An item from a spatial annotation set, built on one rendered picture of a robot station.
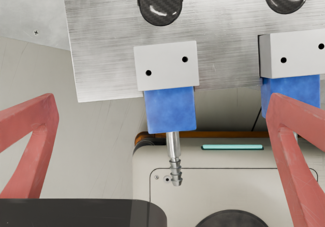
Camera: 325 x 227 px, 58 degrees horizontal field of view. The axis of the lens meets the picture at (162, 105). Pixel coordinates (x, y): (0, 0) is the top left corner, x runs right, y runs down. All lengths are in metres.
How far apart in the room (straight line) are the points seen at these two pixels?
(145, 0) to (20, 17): 0.14
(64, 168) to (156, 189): 0.47
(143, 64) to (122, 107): 0.91
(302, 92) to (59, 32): 0.24
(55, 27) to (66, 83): 0.85
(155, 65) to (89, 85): 0.07
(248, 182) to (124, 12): 0.76
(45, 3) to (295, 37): 0.24
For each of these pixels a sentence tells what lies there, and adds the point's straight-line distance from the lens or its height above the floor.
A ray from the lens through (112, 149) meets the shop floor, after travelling 1.19.
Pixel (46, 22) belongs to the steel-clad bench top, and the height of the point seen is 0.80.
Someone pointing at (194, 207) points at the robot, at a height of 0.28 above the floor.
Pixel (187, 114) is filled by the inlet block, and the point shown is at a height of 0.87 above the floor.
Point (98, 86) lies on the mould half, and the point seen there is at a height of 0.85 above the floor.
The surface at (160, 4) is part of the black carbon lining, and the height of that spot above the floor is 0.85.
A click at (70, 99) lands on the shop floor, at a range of 1.18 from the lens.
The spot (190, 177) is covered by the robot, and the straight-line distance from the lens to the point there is 0.91.
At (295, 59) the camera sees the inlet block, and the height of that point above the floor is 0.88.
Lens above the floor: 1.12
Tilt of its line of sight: 81 degrees down
